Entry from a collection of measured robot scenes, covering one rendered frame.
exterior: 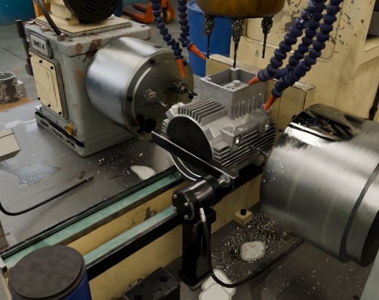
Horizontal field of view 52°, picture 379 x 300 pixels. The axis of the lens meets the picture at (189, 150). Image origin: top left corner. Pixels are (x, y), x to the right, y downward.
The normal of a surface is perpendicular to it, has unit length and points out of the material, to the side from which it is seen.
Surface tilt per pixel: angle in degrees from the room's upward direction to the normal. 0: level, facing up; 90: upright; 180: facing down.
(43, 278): 0
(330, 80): 90
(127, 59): 32
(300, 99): 90
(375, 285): 89
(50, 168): 0
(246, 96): 90
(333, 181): 58
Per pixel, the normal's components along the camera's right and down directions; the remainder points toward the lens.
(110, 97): -0.72, 0.21
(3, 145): 0.54, -0.22
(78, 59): 0.69, 0.39
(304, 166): -0.59, -0.21
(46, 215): 0.01, -0.85
